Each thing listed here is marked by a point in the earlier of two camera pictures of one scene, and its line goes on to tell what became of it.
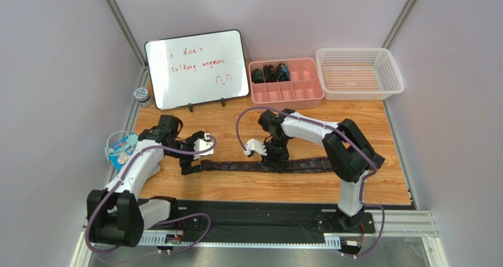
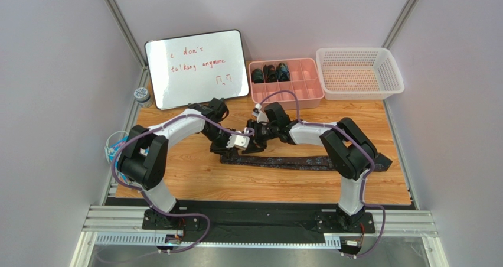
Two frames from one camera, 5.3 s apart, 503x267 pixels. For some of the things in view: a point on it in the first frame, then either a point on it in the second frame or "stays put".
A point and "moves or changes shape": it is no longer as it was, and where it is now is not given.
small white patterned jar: [141, 95] stays put
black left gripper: [188, 159] → [225, 146]
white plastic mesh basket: [359, 73] stays put
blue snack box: [120, 152] stays put
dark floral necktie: [306, 165] moves or changes shape
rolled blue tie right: [283, 72] stays put
